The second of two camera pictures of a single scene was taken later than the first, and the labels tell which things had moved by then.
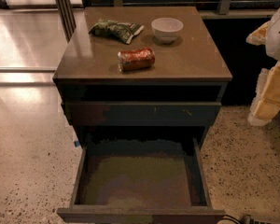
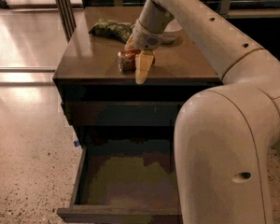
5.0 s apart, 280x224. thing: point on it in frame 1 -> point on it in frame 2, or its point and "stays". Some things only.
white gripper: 279,36 -> 147,36
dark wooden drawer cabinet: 142,73 stays
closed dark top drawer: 143,113 stays
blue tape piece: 77,143 stays
